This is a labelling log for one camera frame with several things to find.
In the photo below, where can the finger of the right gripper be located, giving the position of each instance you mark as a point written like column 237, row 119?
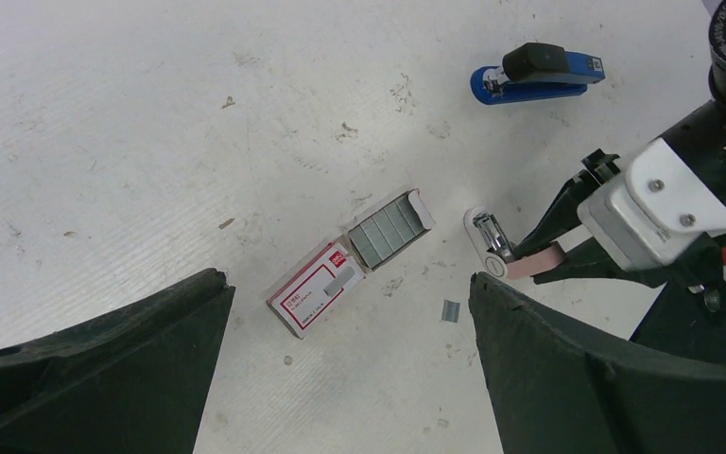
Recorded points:
column 589, row 261
column 561, row 215

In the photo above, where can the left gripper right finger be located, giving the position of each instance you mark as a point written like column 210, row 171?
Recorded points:
column 558, row 385

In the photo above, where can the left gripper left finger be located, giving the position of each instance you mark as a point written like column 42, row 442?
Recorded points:
column 133, row 380

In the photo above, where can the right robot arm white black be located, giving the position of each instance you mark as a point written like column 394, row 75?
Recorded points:
column 654, row 217

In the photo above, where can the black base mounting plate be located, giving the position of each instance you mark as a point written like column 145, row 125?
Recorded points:
column 678, row 323

